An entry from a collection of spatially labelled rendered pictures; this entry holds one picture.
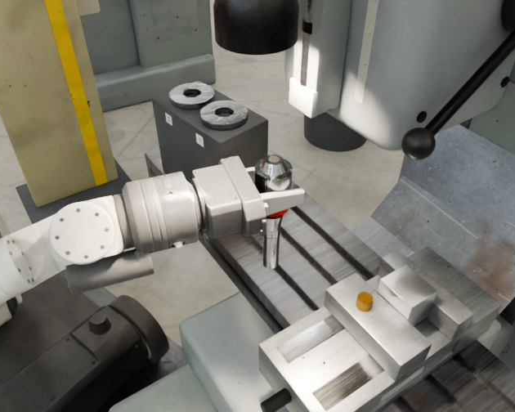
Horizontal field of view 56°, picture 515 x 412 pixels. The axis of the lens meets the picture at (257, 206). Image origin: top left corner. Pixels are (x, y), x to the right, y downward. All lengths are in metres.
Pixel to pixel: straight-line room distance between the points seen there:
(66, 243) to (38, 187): 2.01
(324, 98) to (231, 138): 0.39
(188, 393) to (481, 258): 0.60
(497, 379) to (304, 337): 0.30
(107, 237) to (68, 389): 0.73
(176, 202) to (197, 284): 1.55
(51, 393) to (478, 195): 0.98
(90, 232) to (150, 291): 1.58
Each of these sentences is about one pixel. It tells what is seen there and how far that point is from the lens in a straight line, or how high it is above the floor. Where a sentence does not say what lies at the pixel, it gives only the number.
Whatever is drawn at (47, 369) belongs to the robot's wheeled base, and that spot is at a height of 0.59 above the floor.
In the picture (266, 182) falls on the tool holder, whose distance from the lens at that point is 0.59.
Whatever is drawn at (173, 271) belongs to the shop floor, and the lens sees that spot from 2.16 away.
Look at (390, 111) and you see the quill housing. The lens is 0.49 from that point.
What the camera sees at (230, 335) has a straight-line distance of 0.90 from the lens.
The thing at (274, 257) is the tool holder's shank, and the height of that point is 1.09.
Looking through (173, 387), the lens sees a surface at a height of 0.74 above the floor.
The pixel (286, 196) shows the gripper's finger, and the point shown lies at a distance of 0.59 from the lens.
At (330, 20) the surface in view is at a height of 1.44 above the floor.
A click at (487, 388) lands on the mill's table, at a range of 0.85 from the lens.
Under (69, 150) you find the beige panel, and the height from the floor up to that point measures 0.28.
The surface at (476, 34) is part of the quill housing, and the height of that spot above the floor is 1.43.
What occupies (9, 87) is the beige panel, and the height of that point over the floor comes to 0.65.
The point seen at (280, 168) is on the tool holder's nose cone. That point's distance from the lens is 0.59.
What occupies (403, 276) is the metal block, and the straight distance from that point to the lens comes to 0.73.
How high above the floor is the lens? 1.61
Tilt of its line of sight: 41 degrees down
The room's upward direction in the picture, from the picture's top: straight up
